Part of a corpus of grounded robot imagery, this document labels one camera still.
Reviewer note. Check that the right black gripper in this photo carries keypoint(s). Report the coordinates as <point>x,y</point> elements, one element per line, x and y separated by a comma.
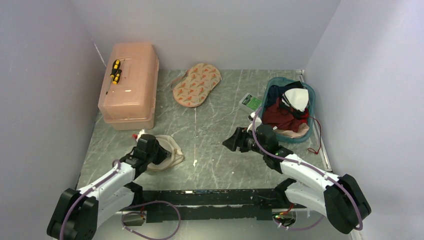
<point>238,139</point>

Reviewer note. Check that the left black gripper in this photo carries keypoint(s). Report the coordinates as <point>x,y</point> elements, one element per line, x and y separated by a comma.
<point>163,153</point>

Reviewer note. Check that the white mesh laundry bag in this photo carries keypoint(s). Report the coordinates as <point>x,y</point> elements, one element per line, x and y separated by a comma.
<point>174,157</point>

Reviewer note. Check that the dark red bra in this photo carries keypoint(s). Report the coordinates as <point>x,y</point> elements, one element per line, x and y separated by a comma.
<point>281,116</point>

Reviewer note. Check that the patterned beige oven mitt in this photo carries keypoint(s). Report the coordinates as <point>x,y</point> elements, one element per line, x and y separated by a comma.
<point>192,89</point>

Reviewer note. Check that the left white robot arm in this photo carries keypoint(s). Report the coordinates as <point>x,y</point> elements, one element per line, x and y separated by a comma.
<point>79,212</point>

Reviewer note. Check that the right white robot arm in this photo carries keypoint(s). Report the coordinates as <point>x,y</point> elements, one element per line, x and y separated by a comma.
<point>338,198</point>

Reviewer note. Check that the green white small box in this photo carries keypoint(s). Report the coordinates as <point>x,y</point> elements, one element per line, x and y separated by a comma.
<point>249,103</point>

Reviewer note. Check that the pink plastic storage box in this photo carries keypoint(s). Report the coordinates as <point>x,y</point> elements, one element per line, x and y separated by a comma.
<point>130,104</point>

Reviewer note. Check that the navy blue cloth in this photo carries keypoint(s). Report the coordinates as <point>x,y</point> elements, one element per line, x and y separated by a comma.
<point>276,91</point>

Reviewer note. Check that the beige pink cloth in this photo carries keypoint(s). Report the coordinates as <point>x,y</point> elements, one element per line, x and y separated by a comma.
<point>302,130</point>

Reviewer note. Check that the yellow black screwdriver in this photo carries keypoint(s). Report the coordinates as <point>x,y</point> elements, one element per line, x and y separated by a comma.
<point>114,78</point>
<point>115,67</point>

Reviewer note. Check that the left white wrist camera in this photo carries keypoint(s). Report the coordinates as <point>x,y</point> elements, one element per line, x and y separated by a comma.
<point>136,136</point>

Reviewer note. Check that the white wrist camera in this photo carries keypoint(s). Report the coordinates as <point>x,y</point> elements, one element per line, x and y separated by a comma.
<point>254,119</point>
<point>136,136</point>

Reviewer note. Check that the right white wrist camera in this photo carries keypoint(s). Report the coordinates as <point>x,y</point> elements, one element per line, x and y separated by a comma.
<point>254,119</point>

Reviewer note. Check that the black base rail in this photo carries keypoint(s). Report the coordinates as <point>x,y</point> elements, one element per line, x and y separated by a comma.
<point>213,204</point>

